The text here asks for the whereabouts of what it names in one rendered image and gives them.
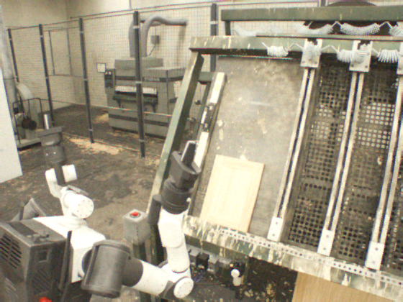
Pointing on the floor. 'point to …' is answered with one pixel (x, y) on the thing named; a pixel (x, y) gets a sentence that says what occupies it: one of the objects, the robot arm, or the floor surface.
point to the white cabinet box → (7, 141)
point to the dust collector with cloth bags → (26, 121)
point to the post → (143, 261)
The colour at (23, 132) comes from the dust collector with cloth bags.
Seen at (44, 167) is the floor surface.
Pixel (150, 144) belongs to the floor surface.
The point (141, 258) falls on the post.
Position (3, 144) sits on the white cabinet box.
